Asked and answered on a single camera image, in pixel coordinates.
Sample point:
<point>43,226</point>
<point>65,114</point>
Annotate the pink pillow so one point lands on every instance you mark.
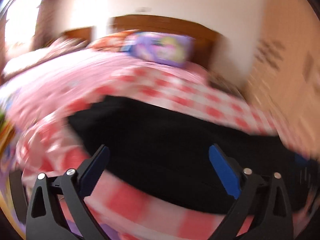
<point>112,42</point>

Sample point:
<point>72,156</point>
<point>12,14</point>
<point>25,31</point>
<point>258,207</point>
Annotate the light wood wardrobe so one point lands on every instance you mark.
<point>285,74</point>

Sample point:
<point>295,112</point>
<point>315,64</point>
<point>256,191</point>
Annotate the pink checkered bed sheet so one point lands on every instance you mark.
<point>39,100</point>

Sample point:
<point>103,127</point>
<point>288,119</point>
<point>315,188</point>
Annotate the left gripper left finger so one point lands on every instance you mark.
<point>45,218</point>

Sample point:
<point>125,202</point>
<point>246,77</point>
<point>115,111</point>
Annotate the floral covered side table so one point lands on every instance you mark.
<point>218,82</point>

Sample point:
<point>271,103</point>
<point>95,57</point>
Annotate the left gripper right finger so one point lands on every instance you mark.
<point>261,209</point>

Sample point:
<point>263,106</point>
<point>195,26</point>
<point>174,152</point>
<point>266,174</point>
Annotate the black sweatpants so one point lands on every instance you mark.
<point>166,154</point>

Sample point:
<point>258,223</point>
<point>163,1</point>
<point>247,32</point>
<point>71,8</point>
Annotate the wooden headboard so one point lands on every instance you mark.
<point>205,39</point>

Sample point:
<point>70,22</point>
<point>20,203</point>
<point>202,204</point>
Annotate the folded purple floral quilt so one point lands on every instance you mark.
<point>162,48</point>

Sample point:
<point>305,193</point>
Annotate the patterned maroon curtain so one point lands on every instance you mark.
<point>44,31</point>

